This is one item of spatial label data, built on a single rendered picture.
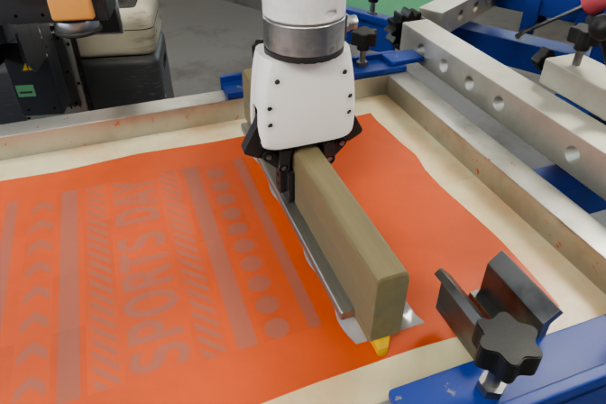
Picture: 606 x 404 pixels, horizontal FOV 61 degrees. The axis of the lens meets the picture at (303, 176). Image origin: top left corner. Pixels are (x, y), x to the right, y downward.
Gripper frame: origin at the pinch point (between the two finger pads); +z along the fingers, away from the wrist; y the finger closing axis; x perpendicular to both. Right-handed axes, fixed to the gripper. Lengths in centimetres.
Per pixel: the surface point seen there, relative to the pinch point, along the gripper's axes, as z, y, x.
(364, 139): 5.7, -14.3, -13.1
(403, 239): 5.6, -9.1, 7.6
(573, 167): 0.7, -30.7, 7.8
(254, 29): 103, -80, -322
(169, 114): 3.2, 11.4, -25.0
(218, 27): 104, -55, -335
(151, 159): 5.9, 15.2, -18.3
